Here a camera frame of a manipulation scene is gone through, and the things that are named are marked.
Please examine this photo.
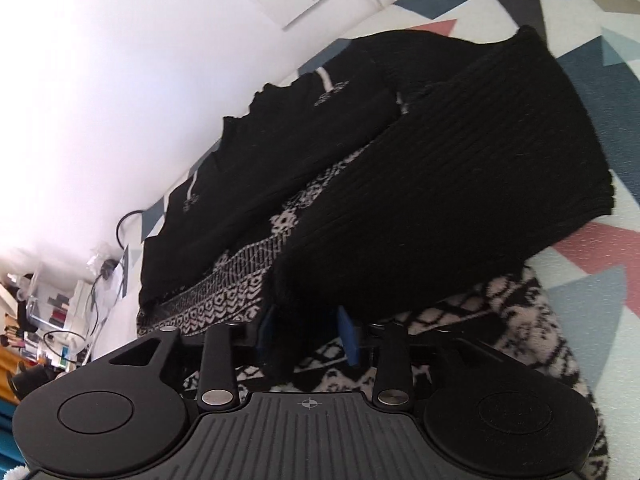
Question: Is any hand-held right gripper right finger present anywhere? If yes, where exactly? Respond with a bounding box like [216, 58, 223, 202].
[337, 305, 481, 413]

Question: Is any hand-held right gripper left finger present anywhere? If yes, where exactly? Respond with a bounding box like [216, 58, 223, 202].
[107, 305, 281, 409]

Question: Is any black white patterned sweater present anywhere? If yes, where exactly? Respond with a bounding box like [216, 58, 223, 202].
[135, 25, 616, 480]

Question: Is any clear cosmetics organizer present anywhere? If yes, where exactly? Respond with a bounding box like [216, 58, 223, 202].
[20, 255, 131, 366]

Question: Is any teal curtain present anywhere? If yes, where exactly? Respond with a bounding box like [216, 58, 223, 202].
[0, 395, 26, 466]

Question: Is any geometric printed bed sheet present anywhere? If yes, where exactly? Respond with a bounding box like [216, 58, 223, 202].
[120, 0, 640, 480]

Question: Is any black cable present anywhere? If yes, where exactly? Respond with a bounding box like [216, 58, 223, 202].
[116, 209, 151, 251]

